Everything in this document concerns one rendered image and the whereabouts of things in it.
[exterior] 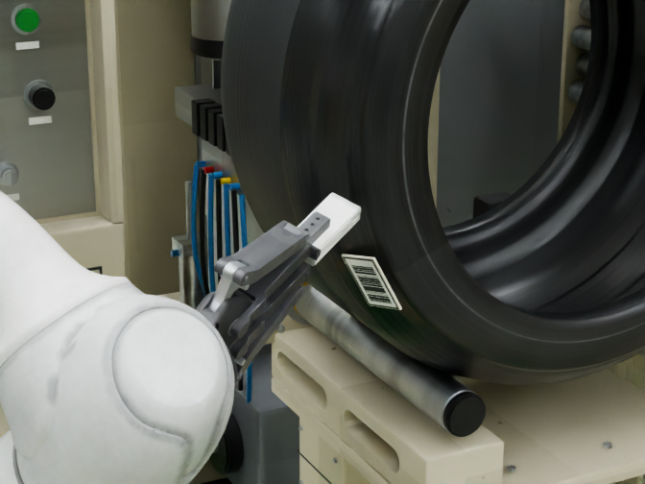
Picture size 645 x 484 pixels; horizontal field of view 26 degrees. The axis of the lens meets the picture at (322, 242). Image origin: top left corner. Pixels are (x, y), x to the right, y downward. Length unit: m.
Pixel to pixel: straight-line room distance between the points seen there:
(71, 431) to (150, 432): 0.05
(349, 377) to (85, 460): 0.72
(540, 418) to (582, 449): 0.08
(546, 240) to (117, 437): 0.94
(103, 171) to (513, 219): 0.58
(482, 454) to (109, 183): 0.73
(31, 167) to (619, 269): 0.79
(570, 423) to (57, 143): 0.78
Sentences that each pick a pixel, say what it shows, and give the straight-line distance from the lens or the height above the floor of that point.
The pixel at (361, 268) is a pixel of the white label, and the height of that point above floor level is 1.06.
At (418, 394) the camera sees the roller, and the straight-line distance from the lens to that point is 1.37.
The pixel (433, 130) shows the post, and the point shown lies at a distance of 1.66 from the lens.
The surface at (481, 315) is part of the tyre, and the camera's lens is 1.29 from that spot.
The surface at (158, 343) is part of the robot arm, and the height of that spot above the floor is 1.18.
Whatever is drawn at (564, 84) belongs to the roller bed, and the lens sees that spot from 1.90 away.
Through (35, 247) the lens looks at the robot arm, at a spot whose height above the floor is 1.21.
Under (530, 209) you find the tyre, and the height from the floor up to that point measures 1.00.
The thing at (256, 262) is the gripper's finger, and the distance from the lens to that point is 1.06.
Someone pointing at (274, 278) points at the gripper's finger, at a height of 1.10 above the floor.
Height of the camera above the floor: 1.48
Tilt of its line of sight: 19 degrees down
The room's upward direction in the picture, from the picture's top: straight up
